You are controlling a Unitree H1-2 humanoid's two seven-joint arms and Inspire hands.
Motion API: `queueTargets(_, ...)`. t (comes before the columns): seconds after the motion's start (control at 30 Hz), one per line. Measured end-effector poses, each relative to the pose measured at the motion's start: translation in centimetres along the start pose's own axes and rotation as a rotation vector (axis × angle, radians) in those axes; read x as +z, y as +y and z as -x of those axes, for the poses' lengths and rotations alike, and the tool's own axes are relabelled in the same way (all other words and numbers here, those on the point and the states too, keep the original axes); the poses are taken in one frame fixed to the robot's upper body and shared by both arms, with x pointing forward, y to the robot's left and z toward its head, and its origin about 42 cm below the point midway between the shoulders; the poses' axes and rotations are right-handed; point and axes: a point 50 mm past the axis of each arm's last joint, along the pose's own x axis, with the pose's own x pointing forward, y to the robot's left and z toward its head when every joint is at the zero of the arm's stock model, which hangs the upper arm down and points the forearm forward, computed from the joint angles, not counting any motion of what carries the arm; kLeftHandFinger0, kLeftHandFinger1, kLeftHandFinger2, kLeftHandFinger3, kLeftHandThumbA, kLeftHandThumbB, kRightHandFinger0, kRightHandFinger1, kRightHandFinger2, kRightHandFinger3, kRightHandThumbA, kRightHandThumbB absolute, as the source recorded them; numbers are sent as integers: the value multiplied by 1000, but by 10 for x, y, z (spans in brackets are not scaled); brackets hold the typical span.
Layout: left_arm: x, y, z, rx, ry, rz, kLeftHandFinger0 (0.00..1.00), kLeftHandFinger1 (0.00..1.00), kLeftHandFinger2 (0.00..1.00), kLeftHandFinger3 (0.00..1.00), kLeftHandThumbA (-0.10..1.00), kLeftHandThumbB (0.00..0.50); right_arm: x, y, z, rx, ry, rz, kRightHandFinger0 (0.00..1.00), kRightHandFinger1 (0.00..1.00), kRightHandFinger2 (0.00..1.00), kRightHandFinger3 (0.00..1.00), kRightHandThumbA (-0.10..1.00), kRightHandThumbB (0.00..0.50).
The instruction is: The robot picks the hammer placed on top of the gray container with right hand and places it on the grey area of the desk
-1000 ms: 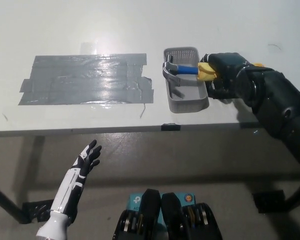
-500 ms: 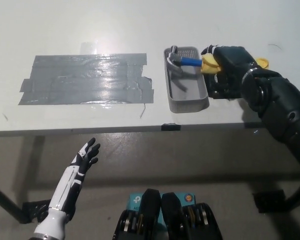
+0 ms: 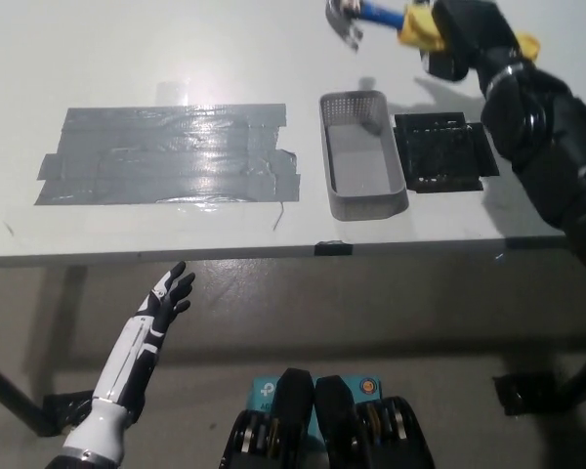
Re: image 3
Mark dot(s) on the black tape patch on desk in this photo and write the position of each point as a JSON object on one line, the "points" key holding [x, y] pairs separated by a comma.
{"points": [[439, 154]]}

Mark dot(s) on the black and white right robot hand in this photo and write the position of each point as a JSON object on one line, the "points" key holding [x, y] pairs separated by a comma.
{"points": [[469, 34]]}

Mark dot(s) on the grey duct tape patch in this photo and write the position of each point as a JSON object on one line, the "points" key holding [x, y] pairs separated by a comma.
{"points": [[166, 156]]}

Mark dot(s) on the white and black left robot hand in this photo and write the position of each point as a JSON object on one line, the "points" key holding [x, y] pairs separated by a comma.
{"points": [[137, 347]]}

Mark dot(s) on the black diagonal table brace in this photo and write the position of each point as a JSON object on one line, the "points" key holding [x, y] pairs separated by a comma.
{"points": [[583, 386], [10, 391]]}

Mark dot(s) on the grey perforated plastic container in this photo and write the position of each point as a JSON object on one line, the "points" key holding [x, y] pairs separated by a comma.
{"points": [[364, 166]]}

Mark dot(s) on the grey table leg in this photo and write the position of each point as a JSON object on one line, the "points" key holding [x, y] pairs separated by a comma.
{"points": [[68, 317]]}

